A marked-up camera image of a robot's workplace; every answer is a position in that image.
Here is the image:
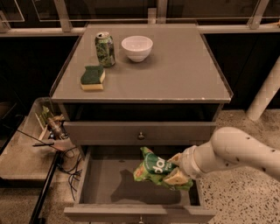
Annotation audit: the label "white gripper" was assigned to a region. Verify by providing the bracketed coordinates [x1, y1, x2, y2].
[164, 145, 207, 186]

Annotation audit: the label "green rice chip bag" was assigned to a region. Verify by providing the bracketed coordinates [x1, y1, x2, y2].
[133, 147, 193, 191]

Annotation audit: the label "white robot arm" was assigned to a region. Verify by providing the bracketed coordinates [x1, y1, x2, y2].
[164, 127, 280, 185]

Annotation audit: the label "brass top drawer knob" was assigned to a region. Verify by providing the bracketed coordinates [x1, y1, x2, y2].
[137, 132, 145, 140]

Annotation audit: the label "brass drawer knob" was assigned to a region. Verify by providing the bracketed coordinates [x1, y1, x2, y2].
[137, 132, 145, 140]
[136, 217, 145, 224]

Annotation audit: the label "brass middle drawer knob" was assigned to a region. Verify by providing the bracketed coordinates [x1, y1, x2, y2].
[136, 217, 145, 224]

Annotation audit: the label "open grey middle drawer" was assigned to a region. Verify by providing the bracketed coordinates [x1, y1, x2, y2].
[64, 146, 215, 224]

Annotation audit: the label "grey drawer cabinet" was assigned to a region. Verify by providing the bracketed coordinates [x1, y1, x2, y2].
[48, 23, 235, 224]

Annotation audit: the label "closed grey top drawer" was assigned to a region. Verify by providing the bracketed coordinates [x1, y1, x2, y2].
[64, 122, 216, 146]

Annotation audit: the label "green yellow sponge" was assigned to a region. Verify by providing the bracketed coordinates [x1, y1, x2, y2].
[80, 66, 105, 91]

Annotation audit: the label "white ceramic bowl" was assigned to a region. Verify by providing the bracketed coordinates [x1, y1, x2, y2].
[122, 36, 153, 62]

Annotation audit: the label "clear plastic bin with clutter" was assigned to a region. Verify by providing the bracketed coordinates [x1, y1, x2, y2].
[22, 97, 74, 154]

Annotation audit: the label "green soda can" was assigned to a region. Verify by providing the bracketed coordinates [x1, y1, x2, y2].
[94, 31, 116, 67]

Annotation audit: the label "metal window railing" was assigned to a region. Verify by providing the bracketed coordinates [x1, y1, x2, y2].
[0, 0, 280, 36]

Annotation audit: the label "black cables on floor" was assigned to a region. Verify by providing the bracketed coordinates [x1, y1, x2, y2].
[55, 146, 84, 202]

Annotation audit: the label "white post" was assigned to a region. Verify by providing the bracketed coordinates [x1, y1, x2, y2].
[246, 56, 280, 121]

